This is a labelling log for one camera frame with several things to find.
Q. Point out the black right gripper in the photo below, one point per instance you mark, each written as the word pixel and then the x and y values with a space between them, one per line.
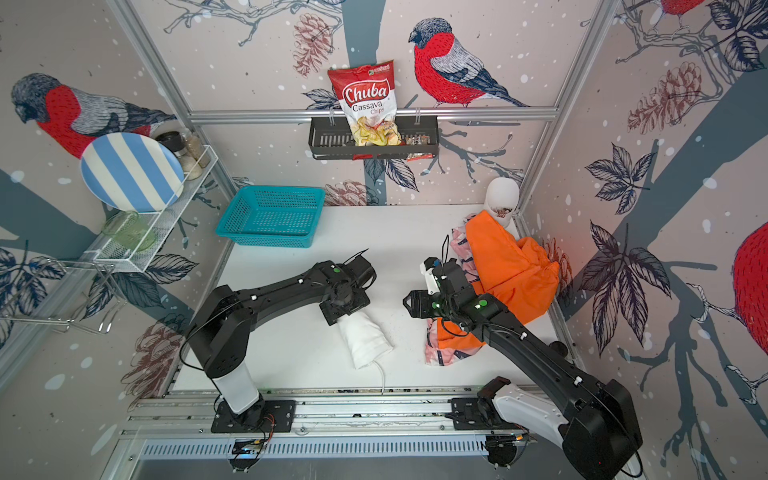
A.
pixel 418 300

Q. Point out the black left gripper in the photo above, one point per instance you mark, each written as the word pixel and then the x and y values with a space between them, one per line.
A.
pixel 363 297

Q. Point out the white shorts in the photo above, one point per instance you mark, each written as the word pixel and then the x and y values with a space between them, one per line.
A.
pixel 366 342

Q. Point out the orange cloth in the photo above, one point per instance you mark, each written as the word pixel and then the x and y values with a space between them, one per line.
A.
pixel 517 272

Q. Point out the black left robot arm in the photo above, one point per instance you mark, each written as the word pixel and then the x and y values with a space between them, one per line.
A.
pixel 220 330

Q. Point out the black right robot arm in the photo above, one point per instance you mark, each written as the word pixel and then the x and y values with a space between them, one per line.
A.
pixel 600 433

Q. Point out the pink patterned cloth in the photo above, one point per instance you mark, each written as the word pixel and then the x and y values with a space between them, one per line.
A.
pixel 442 348

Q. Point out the teal plastic basket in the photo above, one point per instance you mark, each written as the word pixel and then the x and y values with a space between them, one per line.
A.
pixel 273 216

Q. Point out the white mannequin head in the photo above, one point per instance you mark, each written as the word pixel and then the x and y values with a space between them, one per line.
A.
pixel 501 199

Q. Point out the red Chuba chips bag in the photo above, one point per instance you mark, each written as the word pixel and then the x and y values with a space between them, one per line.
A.
pixel 367 97

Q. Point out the beige spice jar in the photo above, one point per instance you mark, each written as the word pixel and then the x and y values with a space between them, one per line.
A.
pixel 194 159

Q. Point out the dark lid spice jar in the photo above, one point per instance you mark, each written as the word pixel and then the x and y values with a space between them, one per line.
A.
pixel 174 142

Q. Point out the green glass cup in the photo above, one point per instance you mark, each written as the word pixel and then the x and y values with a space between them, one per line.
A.
pixel 129 230

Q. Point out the blue white striped plate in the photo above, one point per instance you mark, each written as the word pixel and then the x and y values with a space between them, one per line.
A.
pixel 132 172

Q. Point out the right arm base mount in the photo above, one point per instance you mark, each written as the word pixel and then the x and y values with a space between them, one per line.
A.
pixel 478 413

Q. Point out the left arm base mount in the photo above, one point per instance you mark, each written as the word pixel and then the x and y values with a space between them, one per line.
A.
pixel 274 416

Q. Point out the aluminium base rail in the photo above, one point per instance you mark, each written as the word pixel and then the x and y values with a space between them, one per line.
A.
pixel 343 412

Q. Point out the clear acrylic wall shelf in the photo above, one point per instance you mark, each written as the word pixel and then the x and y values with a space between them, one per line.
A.
pixel 156 228

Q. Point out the metal wire rack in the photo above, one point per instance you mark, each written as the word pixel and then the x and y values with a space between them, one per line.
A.
pixel 63 295

